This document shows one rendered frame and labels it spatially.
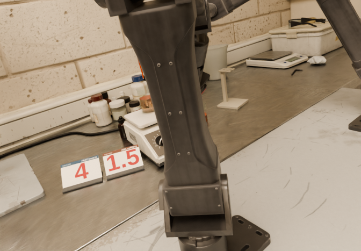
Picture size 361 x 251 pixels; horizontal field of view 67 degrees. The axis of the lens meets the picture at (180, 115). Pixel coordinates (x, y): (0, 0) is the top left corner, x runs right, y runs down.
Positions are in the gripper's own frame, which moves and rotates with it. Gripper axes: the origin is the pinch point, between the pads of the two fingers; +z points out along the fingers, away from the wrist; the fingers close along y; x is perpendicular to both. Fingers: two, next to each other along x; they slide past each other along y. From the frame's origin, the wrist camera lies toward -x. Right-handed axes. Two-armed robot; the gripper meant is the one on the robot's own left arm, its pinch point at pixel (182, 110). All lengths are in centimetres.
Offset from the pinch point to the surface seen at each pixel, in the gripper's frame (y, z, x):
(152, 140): 6.9, 7.1, -3.6
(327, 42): -105, 22, 28
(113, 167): 16.1, 11.7, -8.4
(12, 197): 33.1, 15.1, -23.6
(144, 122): 3.5, 6.5, -8.3
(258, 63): -81, 33, 2
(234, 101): -30.8, 18.1, 5.8
